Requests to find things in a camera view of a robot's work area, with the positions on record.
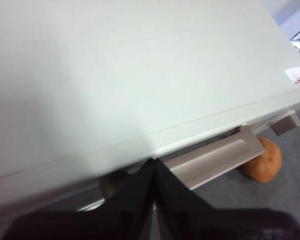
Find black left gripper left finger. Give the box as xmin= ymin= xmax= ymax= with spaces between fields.
xmin=1 ymin=158 xmax=156 ymax=240

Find brown potato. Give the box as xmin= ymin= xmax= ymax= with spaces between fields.
xmin=241 ymin=136 xmax=283 ymax=183

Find pink white label sticker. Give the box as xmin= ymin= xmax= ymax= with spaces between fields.
xmin=284 ymin=66 xmax=300 ymax=85

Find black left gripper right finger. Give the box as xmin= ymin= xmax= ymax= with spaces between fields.
xmin=155 ymin=159 xmax=300 ymax=240

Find cream Toshiba toaster oven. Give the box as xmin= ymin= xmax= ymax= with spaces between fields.
xmin=0 ymin=0 xmax=300 ymax=221

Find glass oven door beige handle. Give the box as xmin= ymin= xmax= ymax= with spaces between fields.
xmin=76 ymin=119 xmax=275 ymax=213

